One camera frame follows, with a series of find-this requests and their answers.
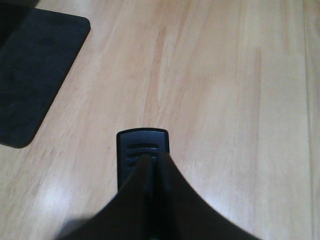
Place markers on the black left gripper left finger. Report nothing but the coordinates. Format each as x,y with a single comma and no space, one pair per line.
126,216

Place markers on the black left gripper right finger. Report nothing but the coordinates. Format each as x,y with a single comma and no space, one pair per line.
183,214

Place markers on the black orange stapler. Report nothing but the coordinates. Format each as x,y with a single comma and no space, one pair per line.
133,143

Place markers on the black monitor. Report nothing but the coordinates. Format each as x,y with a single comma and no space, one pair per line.
37,50

